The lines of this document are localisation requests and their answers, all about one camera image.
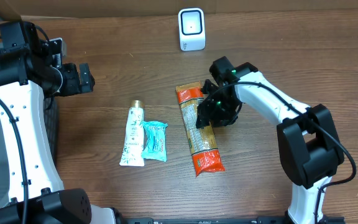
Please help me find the orange spaghetti packet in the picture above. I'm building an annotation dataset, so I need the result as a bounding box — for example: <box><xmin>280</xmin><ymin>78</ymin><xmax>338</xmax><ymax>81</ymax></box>
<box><xmin>175</xmin><ymin>82</ymin><xmax>225</xmax><ymax>176</ymax></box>

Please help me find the teal tissue packet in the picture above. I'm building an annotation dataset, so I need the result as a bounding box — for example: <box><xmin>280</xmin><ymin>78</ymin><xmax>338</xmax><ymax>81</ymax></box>
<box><xmin>141</xmin><ymin>121</ymin><xmax>168</xmax><ymax>162</ymax></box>

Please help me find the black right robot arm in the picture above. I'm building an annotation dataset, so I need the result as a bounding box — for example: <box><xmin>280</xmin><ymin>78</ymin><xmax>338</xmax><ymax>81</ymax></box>
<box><xmin>196</xmin><ymin>57</ymin><xmax>357</xmax><ymax>223</ymax></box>

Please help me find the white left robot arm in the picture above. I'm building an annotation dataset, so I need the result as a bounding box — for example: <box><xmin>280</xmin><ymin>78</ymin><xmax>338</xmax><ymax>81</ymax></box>
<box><xmin>0</xmin><ymin>21</ymin><xmax>124</xmax><ymax>224</ymax></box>

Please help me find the white barcode scanner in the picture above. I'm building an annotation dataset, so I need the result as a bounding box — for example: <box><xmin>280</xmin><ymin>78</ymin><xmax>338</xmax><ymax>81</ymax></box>
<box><xmin>178</xmin><ymin>7</ymin><xmax>206</xmax><ymax>52</ymax></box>

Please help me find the white gold tube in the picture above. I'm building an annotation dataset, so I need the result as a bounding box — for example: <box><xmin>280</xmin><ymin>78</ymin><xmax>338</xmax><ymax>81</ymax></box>
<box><xmin>119</xmin><ymin>100</ymin><xmax>145</xmax><ymax>167</ymax></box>

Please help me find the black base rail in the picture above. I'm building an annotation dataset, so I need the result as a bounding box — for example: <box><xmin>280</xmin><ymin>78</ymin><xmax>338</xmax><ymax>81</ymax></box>
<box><xmin>113</xmin><ymin>215</ymin><xmax>346</xmax><ymax>224</ymax></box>

